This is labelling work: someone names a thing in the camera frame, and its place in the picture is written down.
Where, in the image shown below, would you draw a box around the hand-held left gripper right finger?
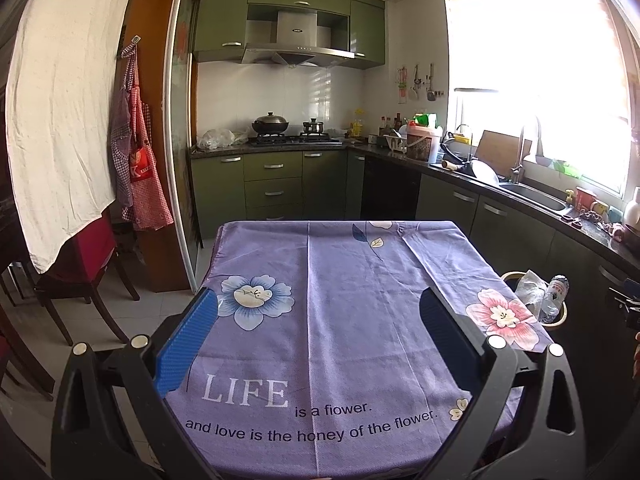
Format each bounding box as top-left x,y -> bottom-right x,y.
419,287 -> 587,480

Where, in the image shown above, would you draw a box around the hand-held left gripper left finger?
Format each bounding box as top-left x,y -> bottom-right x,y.
50,287 -> 221,480

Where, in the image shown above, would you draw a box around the clear plastic bottle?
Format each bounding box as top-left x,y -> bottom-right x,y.
537,275 -> 571,323

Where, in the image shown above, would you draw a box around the black bin yellow rim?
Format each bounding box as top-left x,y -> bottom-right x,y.
500,270 -> 568,328

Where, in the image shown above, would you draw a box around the white jug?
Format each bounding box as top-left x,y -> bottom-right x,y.
622,195 -> 640,231

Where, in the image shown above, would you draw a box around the purple floral tablecloth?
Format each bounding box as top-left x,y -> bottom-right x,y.
165,219 -> 556,480

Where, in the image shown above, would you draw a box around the steel sink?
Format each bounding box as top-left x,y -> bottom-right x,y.
500,182 -> 568,212

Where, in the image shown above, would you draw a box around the red cushioned wooden chair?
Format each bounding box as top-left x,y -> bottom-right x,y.
35,210 -> 141,346

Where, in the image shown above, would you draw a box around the steel faucet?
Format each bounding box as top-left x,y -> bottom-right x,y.
510,125 -> 531,184

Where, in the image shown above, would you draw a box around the red checked apron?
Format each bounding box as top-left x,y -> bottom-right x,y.
125,37 -> 174,231

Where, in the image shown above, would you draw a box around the white plates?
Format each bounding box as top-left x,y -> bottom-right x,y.
465,160 -> 501,184

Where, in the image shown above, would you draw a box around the black pan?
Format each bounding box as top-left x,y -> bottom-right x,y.
440,132 -> 476,173

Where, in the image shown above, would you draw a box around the wooden cutting board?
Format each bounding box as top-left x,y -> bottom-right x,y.
475,130 -> 533,167

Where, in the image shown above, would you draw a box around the patterned plastic bucket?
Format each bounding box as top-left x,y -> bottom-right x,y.
406,122 -> 445,163

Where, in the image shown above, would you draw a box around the green base cabinets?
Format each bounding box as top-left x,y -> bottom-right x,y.
189,147 -> 640,311

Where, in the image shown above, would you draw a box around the plastic bag on counter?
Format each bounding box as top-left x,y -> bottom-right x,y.
196,128 -> 248,151

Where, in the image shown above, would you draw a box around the purple checked apron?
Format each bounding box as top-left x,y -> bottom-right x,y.
110,87 -> 137,221

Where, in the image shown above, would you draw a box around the group of condiment bottles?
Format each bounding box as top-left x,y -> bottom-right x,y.
378,112 -> 408,136

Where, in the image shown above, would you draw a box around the gas stove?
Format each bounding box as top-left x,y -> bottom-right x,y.
248,131 -> 346,147

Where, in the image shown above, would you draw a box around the glass sliding door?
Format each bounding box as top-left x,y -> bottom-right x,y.
167,0 -> 206,286

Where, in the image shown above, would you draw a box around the black wok with lid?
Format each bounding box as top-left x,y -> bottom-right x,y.
251,112 -> 291,136

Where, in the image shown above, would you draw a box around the bright window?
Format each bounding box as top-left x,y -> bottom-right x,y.
444,0 -> 640,201

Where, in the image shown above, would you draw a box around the hanging kitchen utensils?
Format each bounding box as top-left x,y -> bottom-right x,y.
396,63 -> 447,102

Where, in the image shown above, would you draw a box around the white hanging cloth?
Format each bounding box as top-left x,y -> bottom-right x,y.
5,0 -> 141,275

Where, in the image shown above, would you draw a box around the steel range hood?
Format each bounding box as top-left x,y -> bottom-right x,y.
241,10 -> 356,68

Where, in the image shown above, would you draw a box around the brown wooden partition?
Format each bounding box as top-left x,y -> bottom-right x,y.
122,0 -> 201,293

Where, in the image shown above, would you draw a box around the green wall cabinets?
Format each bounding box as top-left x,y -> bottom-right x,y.
192,0 -> 387,71

